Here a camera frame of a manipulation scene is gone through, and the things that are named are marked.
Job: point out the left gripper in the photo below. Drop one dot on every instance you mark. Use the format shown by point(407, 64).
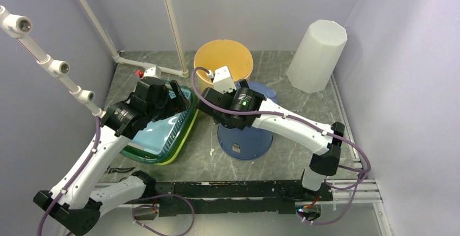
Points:
point(176, 105)

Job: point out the light blue perforated basket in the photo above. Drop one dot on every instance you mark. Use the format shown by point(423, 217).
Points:
point(159, 136)

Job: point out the cream cartoon bucket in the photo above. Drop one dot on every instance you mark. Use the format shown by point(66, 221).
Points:
point(219, 53)

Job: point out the blue bucket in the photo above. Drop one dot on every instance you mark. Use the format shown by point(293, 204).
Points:
point(247, 144)

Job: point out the white octagonal bin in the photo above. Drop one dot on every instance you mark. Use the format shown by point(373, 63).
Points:
point(317, 56)

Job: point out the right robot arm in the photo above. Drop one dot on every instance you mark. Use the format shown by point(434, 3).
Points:
point(246, 107)

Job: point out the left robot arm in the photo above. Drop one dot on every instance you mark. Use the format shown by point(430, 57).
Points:
point(74, 202)

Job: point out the dark green basket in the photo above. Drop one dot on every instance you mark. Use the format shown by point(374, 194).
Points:
point(146, 158)

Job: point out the lime green basket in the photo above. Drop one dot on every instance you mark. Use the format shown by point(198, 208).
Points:
point(174, 156)

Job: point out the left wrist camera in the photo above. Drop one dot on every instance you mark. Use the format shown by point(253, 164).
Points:
point(152, 72)

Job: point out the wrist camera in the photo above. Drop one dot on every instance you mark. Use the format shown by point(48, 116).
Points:
point(222, 80)
point(152, 72)

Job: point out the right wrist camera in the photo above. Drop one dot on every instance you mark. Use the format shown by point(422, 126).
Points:
point(222, 80)

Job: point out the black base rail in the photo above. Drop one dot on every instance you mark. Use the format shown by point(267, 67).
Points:
point(218, 197)

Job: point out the black flat handle piece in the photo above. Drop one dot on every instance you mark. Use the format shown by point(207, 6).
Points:
point(119, 170)

